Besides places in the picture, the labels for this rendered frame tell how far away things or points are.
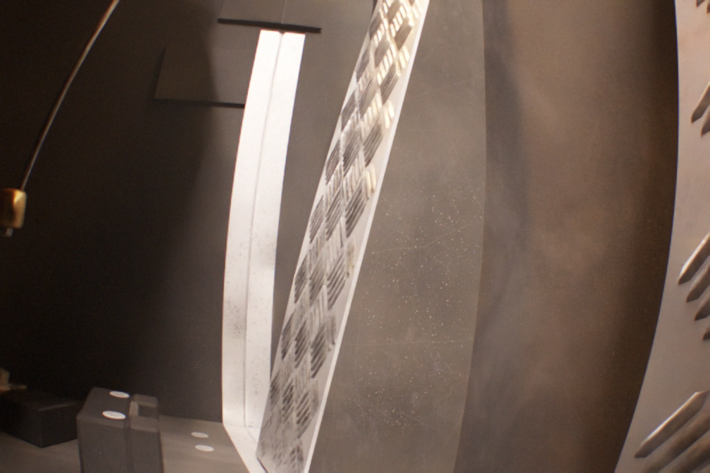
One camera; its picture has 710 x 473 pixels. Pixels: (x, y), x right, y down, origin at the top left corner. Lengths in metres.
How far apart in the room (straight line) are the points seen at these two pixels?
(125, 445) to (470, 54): 0.45
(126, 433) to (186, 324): 0.33
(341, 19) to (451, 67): 0.39
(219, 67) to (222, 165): 0.14
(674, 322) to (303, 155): 0.70
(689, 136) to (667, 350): 0.07
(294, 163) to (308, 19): 0.21
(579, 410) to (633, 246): 0.11
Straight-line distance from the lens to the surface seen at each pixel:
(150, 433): 0.50
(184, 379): 0.81
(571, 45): 0.45
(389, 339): 0.50
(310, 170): 0.83
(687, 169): 0.21
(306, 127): 0.84
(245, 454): 0.69
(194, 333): 0.80
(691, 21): 0.23
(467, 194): 0.52
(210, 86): 0.83
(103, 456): 0.51
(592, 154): 0.41
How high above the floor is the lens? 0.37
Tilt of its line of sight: 4 degrees up
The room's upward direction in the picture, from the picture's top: 5 degrees clockwise
